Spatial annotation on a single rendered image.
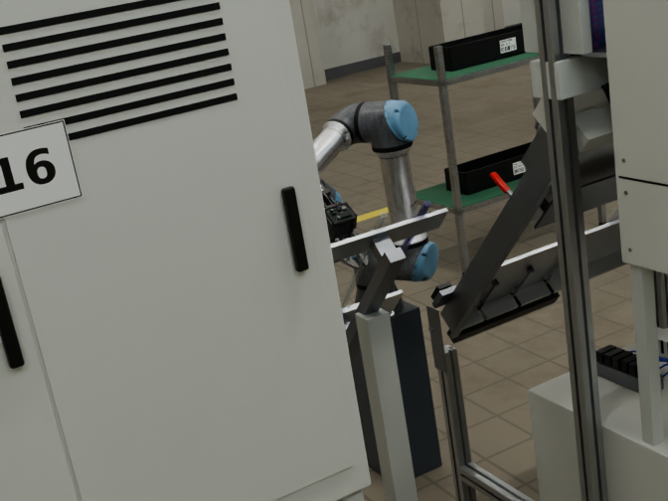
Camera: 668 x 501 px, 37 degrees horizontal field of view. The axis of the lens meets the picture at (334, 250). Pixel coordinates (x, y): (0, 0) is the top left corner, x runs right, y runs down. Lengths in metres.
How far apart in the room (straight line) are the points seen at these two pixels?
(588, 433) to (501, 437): 1.27
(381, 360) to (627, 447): 0.58
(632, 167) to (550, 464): 0.81
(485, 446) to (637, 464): 1.28
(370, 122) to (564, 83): 0.99
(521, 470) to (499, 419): 0.34
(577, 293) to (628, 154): 0.32
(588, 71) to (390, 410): 0.93
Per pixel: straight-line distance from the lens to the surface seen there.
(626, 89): 1.81
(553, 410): 2.27
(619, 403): 2.24
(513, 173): 4.99
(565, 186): 1.93
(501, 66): 4.70
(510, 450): 3.31
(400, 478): 2.45
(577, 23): 1.85
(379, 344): 2.29
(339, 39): 11.73
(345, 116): 2.81
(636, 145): 1.83
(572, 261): 1.98
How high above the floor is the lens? 1.68
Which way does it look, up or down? 18 degrees down
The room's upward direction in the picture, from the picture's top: 10 degrees counter-clockwise
